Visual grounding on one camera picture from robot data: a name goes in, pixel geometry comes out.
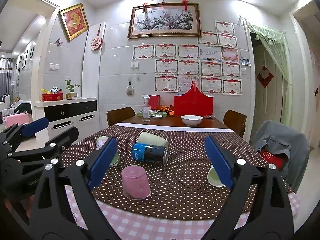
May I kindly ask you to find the green lace door curtain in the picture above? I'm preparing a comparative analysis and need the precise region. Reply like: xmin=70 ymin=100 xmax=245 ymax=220
xmin=242 ymin=18 xmax=293 ymax=126

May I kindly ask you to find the white ceramic bowl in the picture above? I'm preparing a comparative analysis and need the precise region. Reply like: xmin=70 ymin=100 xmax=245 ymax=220
xmin=181 ymin=115 xmax=203 ymax=127

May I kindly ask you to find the white paper cup green inside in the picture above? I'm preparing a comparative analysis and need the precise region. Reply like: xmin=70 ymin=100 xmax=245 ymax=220
xmin=207 ymin=165 xmax=225 ymax=187

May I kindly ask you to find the right brown wooden chair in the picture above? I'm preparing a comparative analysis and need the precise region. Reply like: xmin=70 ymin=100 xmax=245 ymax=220
xmin=223 ymin=110 xmax=247 ymax=137

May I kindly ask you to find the cream ceramic cup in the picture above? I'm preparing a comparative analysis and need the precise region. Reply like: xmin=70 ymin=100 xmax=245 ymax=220
xmin=137 ymin=132 xmax=169 ymax=147

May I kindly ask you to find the gold framed red picture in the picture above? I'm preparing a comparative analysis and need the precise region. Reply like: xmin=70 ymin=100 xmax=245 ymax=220
xmin=59 ymin=3 xmax=89 ymax=41

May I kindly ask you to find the left brown wooden chair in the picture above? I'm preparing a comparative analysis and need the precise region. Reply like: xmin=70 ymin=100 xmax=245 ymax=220
xmin=106 ymin=107 xmax=136 ymax=126

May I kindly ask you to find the white black sideboard cabinet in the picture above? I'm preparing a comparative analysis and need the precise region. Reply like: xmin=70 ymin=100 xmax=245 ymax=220
xmin=31 ymin=98 xmax=100 ymax=146

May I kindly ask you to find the grey jacket on chair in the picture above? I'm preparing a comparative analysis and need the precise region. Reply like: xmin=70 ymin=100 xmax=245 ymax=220
xmin=252 ymin=120 xmax=310 ymax=193

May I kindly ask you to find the green flat box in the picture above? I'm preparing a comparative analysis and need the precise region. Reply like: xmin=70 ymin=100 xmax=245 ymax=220
xmin=137 ymin=110 xmax=168 ymax=118

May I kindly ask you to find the pink cup green inside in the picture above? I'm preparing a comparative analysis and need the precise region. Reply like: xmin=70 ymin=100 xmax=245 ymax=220
xmin=96 ymin=136 xmax=120 ymax=167

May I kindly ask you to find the pink checkered tablecloth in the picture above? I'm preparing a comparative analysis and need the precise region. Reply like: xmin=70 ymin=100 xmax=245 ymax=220
xmin=65 ymin=186 xmax=299 ymax=239

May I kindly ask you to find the pink translucent plastic cup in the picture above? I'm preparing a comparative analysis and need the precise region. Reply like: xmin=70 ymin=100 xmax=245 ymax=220
xmin=121 ymin=165 xmax=151 ymax=200

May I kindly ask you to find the small red box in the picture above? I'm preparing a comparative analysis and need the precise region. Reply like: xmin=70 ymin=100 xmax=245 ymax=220
xmin=149 ymin=95 xmax=161 ymax=110

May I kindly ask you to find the pink suitcase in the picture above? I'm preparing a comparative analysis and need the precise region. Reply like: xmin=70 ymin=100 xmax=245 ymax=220
xmin=3 ymin=113 xmax=30 ymax=128

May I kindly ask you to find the blue black can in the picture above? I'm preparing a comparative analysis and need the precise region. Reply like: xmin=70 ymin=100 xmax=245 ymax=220
xmin=131 ymin=142 xmax=169 ymax=166

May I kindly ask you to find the brown wooden chair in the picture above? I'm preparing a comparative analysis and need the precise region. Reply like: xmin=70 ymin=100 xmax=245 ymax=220
xmin=223 ymin=110 xmax=247 ymax=137
xmin=106 ymin=107 xmax=136 ymax=126

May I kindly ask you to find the round red wall ornament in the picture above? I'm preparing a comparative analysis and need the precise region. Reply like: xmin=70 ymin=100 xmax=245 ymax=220
xmin=91 ymin=24 xmax=103 ymax=50

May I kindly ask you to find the red box on sideboard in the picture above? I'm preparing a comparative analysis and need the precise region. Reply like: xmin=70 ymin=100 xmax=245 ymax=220
xmin=42 ymin=93 xmax=63 ymax=101

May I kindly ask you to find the red gift bag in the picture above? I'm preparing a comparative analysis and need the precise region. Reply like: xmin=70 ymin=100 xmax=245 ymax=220
xmin=174 ymin=81 xmax=214 ymax=117

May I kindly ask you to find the brown polka dot tablecloth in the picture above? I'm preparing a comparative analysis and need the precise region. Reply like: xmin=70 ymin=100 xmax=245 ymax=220
xmin=60 ymin=123 xmax=295 ymax=221

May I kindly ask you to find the clear spray bottle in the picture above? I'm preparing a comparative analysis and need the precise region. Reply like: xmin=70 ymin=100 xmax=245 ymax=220
xmin=142 ymin=95 xmax=151 ymax=122

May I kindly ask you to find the hanging wall brush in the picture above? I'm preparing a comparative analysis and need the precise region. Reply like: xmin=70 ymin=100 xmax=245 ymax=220
xmin=126 ymin=79 xmax=135 ymax=96

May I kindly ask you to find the framed blossom painting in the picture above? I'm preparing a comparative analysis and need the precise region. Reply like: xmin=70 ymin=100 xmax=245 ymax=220
xmin=127 ymin=0 xmax=202 ymax=40

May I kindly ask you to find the red diamond door decoration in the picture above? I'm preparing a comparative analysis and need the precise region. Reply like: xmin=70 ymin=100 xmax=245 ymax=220
xmin=257 ymin=66 xmax=274 ymax=88

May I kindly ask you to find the potted green plant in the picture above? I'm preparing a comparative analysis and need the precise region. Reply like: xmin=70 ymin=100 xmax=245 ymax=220
xmin=66 ymin=79 xmax=81 ymax=100

